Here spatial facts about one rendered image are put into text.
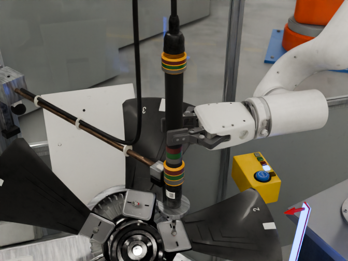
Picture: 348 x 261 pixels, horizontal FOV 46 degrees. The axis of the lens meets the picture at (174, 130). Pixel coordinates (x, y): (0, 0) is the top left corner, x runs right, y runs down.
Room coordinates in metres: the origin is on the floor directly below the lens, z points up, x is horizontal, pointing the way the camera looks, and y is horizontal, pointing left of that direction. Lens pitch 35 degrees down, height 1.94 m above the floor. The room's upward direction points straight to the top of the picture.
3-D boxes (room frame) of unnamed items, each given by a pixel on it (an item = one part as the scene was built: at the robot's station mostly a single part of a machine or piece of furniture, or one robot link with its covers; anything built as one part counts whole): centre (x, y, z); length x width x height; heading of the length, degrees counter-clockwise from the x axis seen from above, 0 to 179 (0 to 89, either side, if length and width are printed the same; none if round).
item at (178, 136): (0.63, -0.02, 1.48); 0.07 x 0.03 x 0.03; 106
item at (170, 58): (0.65, 0.00, 1.63); 0.04 x 0.04 x 0.03
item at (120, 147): (0.85, 0.24, 1.37); 0.54 x 0.01 x 0.01; 50
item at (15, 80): (1.05, 0.48, 1.37); 0.10 x 0.07 x 0.08; 50
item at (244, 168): (1.03, -0.27, 1.02); 0.16 x 0.10 x 0.11; 15
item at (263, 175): (0.99, -0.28, 1.08); 0.04 x 0.04 x 0.02
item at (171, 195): (0.65, 0.00, 1.48); 0.04 x 0.04 x 0.46
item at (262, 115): (0.70, -0.16, 1.48); 0.09 x 0.03 x 0.08; 16
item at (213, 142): (0.64, -0.08, 1.48); 0.08 x 0.06 x 0.01; 165
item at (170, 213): (0.66, 0.01, 1.32); 0.09 x 0.07 x 0.10; 50
